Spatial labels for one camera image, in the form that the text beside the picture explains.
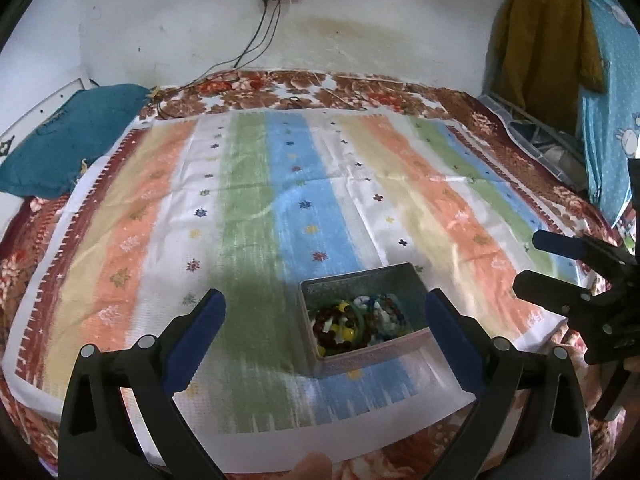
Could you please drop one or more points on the green jade bangle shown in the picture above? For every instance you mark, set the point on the green jade bangle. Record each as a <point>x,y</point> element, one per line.
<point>366,326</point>

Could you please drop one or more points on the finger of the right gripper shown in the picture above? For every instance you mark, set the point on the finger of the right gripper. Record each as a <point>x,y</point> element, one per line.
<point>554,295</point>
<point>565,244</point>

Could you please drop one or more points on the white headboard panel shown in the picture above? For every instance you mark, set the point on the white headboard panel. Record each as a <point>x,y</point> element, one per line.
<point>41,106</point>

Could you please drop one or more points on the metal tin box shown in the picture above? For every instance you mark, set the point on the metal tin box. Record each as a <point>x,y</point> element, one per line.
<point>326,323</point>

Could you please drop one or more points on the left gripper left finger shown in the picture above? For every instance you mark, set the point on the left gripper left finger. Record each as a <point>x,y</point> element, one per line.
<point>97,439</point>

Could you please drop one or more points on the blue dotted fabric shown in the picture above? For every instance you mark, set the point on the blue dotted fabric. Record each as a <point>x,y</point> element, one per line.
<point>610,120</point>

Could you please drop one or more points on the floral brown bedsheet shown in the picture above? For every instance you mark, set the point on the floral brown bedsheet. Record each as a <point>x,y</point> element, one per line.
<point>33,220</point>

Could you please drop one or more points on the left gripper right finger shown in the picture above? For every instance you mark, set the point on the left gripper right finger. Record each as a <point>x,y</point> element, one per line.
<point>552,439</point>

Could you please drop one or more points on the left hand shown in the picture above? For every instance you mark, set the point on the left hand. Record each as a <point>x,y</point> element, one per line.
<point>315,466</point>

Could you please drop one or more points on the mustard yellow garment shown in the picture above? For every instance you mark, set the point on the mustard yellow garment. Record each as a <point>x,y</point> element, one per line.
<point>546,52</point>

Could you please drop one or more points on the teal pillow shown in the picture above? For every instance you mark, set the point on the teal pillow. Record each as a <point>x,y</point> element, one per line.
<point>47,163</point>

